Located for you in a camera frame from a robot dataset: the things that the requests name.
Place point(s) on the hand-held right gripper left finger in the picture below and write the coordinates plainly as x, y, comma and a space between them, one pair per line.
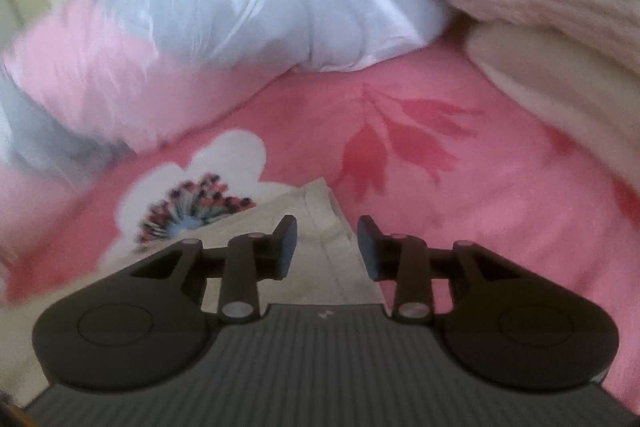
287, 252

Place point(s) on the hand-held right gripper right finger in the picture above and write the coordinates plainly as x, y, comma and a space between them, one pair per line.
367, 252

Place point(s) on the beige pants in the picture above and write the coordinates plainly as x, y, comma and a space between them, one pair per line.
325, 247

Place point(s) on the pink floral bed sheet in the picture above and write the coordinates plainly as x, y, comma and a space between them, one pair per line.
500, 187

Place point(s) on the pink grey floral quilt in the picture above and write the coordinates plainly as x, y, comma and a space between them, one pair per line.
225, 7

